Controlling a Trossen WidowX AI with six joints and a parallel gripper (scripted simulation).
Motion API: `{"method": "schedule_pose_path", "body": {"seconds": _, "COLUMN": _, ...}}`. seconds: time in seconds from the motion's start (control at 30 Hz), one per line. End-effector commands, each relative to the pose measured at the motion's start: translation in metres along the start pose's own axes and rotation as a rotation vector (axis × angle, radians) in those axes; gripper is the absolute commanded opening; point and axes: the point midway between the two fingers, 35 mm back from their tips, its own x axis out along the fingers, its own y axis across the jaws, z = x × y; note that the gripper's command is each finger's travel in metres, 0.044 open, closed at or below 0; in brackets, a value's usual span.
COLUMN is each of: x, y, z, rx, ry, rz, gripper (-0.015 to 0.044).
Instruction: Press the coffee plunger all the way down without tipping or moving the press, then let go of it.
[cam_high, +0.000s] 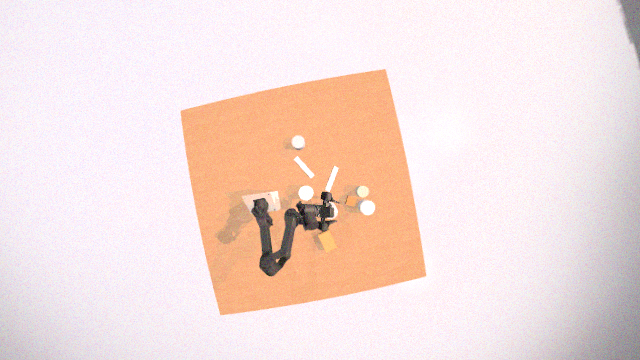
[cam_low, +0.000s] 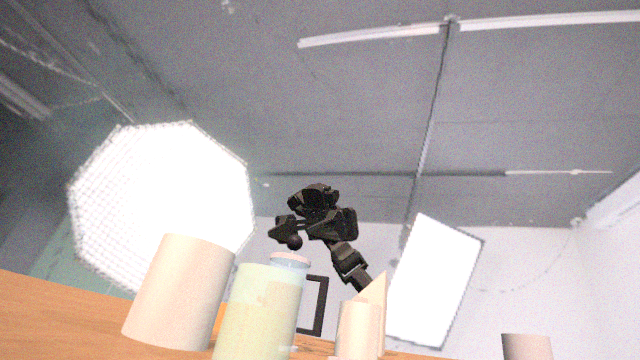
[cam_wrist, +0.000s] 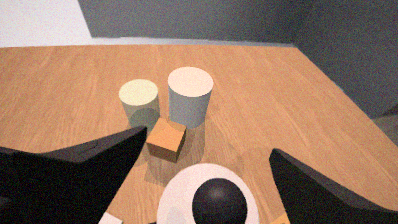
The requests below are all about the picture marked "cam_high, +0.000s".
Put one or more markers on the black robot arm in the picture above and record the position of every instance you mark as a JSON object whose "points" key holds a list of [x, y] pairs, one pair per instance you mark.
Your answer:
{"points": [[292, 219]]}

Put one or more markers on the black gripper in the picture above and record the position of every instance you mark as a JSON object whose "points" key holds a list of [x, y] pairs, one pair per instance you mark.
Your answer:
{"points": [[324, 224]]}

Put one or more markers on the cream and grey cylinder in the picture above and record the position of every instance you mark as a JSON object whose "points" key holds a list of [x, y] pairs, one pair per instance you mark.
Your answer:
{"points": [[362, 191]]}

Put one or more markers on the white flat bar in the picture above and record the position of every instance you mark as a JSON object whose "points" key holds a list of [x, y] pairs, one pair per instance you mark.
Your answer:
{"points": [[304, 167], [331, 179]]}

